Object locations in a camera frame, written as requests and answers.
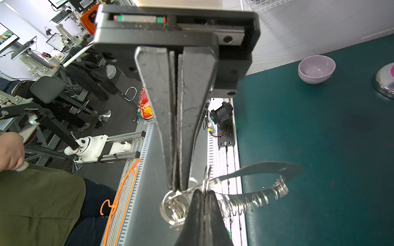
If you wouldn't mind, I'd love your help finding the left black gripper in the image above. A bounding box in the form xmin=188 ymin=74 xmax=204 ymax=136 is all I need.
xmin=93 ymin=5 xmax=261 ymax=191

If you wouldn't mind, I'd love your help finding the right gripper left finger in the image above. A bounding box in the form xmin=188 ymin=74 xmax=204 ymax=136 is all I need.
xmin=175 ymin=190 xmax=204 ymax=246

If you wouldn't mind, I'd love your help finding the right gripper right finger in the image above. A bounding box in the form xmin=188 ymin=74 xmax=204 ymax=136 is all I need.
xmin=204 ymin=191 xmax=233 ymax=246

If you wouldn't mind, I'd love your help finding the operator hand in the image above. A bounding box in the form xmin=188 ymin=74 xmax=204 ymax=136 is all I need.
xmin=0 ymin=132 xmax=25 ymax=172

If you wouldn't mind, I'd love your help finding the red snack bag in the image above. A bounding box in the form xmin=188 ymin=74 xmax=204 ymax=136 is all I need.
xmin=138 ymin=87 xmax=153 ymax=121

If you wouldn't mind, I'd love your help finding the vent grille strip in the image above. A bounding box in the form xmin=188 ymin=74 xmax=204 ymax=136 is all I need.
xmin=108 ymin=120 xmax=155 ymax=246

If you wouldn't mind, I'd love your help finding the orange clothes hanger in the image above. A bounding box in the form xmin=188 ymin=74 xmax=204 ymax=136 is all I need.
xmin=100 ymin=158 xmax=142 ymax=246

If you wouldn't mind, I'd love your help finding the grey office chair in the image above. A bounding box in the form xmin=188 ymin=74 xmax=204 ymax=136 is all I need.
xmin=30 ymin=76 xmax=112 ymax=129

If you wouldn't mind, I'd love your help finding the purple grey bowl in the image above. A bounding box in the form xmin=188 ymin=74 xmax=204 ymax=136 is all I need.
xmin=298 ymin=55 xmax=336 ymax=85

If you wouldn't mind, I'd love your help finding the seated person olive shirt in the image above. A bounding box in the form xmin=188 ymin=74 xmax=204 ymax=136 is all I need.
xmin=0 ymin=162 xmax=118 ymax=246

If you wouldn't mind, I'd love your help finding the green table mat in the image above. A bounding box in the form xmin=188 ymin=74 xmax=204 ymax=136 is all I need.
xmin=234 ymin=35 xmax=394 ymax=246

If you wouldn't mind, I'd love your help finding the metal glass rack stand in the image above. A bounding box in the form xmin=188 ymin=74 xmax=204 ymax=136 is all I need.
xmin=372 ymin=63 xmax=394 ymax=99

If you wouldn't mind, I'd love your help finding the left base cable bundle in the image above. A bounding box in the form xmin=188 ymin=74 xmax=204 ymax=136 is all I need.
xmin=203 ymin=115 xmax=230 ymax=138

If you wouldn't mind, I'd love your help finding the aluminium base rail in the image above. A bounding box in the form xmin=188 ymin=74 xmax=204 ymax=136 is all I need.
xmin=207 ymin=116 xmax=248 ymax=246

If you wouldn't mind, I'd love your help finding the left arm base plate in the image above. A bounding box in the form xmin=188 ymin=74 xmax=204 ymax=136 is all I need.
xmin=216 ymin=123 xmax=236 ymax=148

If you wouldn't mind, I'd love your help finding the white wire basket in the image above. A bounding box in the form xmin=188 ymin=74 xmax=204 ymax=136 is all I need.
xmin=241 ymin=0 xmax=289 ymax=13

